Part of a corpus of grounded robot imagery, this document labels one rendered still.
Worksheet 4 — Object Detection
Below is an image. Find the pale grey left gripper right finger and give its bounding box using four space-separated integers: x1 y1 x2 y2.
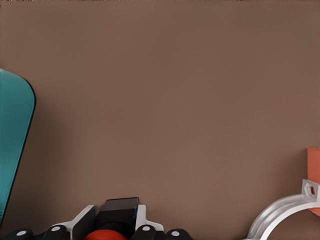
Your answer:
130 204 165 240

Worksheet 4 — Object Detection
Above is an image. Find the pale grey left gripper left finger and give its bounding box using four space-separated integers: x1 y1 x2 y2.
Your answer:
41 204 97 240

